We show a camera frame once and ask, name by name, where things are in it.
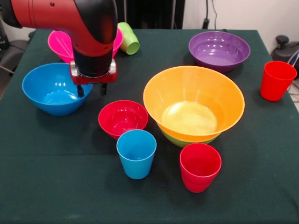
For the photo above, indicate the crimson pink cup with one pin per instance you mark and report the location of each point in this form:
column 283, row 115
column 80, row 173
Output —
column 198, row 177

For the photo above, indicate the large magenta bowl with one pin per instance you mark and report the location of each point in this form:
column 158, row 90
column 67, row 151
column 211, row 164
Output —
column 59, row 44

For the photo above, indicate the small crimson pink bowl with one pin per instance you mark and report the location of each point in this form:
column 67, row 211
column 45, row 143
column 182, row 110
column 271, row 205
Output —
column 126, row 114

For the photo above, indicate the green cup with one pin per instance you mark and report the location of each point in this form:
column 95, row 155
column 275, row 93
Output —
column 128, row 37

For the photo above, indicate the red cup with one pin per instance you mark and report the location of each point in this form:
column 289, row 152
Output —
column 275, row 84

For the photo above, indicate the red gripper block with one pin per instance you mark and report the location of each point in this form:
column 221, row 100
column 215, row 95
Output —
column 93, row 80

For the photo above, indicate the green bowl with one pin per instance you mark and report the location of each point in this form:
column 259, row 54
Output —
column 182, row 142

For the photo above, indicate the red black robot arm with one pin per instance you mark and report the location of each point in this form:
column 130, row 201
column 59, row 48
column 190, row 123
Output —
column 70, row 16

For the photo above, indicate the blue cup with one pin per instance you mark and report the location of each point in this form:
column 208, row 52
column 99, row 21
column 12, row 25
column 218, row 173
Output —
column 136, row 168

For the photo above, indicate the blue bowl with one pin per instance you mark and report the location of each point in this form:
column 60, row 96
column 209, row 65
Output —
column 46, row 81

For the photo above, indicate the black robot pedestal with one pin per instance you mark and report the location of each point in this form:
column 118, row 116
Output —
column 151, row 14

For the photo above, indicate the dark green tablecloth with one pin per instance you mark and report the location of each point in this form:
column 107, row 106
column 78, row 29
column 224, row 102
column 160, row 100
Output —
column 70, row 186

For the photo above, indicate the purple bowl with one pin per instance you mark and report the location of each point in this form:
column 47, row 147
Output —
column 219, row 46

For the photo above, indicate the large orange bowl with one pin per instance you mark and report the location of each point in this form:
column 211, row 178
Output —
column 194, row 88

